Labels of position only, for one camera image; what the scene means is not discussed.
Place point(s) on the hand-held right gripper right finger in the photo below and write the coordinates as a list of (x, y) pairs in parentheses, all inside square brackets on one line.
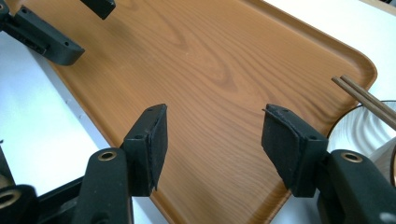
[(292, 152)]

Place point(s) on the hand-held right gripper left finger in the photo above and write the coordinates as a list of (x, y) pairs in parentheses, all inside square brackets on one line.
[(144, 155)]

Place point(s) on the white rippled plate dark rim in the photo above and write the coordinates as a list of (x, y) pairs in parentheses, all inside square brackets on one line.
[(355, 130)]

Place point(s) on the brown wooden chopstick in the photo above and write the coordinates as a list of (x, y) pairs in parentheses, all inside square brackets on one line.
[(364, 101), (370, 99)]

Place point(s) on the brown wood-grain tray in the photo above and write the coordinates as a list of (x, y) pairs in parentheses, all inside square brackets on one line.
[(211, 77)]

